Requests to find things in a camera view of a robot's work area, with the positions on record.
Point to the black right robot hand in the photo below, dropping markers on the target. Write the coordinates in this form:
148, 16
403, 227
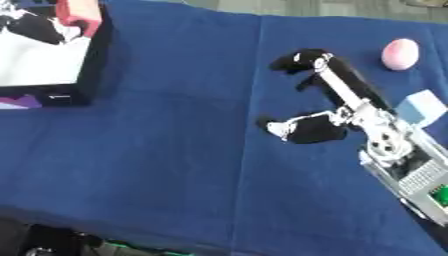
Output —
356, 83

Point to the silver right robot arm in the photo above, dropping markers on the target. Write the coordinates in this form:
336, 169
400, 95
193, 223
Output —
408, 160

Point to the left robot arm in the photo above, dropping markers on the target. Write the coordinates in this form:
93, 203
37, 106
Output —
58, 240

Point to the black box white inside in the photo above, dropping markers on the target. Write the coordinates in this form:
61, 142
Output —
41, 65

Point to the pink egg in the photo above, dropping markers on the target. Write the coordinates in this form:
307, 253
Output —
400, 54

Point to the pale blue block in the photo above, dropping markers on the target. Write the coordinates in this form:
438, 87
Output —
423, 106

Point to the red block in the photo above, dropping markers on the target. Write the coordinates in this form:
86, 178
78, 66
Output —
79, 13

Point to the black and white soft toy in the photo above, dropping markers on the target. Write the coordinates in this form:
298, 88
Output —
35, 28

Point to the purple flat object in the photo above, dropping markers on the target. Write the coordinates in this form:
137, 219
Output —
17, 101

